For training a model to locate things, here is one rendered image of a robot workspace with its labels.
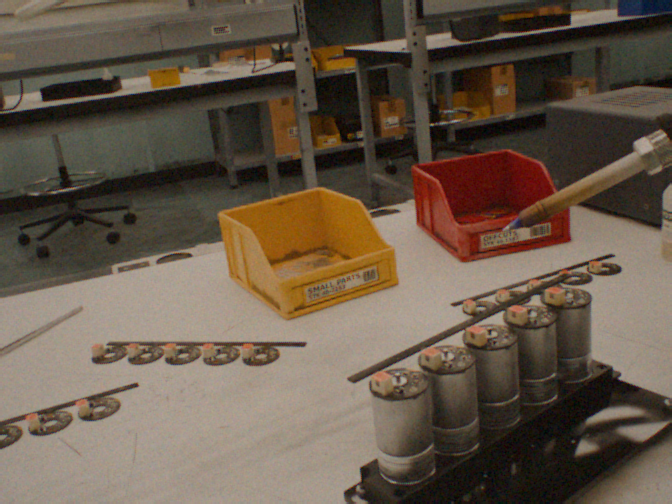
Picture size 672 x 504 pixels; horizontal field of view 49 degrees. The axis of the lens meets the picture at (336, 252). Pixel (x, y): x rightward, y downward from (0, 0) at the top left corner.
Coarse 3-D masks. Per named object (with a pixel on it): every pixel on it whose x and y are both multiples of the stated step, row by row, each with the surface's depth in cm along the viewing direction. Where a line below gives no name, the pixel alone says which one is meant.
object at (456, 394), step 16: (432, 384) 32; (448, 384) 31; (464, 384) 31; (432, 400) 32; (448, 400) 32; (464, 400) 32; (432, 416) 32; (448, 416) 32; (464, 416) 32; (432, 432) 33; (448, 432) 32; (464, 432) 32; (448, 448) 32; (464, 448) 32
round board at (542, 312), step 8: (504, 312) 36; (536, 312) 35; (544, 312) 35; (552, 312) 35; (504, 320) 35; (528, 320) 35; (536, 320) 34; (552, 320) 34; (520, 328) 34; (528, 328) 34; (536, 328) 34
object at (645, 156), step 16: (640, 144) 29; (656, 144) 29; (624, 160) 29; (640, 160) 29; (656, 160) 29; (592, 176) 30; (608, 176) 30; (624, 176) 30; (560, 192) 30; (576, 192) 30; (592, 192) 30; (528, 208) 31; (544, 208) 30; (560, 208) 30; (528, 224) 31
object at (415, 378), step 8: (400, 368) 32; (408, 368) 32; (392, 376) 31; (400, 376) 31; (408, 376) 31; (416, 376) 31; (424, 376) 31; (408, 384) 30; (416, 384) 30; (424, 384) 30; (376, 392) 30; (392, 392) 30; (400, 392) 30; (408, 392) 30; (416, 392) 30; (392, 400) 30; (400, 400) 30
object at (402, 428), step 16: (400, 384) 30; (384, 400) 30; (416, 400) 30; (384, 416) 30; (400, 416) 30; (416, 416) 30; (384, 432) 30; (400, 432) 30; (416, 432) 30; (384, 448) 31; (400, 448) 30; (416, 448) 30; (432, 448) 31; (384, 464) 31; (400, 464) 31; (416, 464) 31; (432, 464) 31; (400, 480) 31; (416, 480) 31
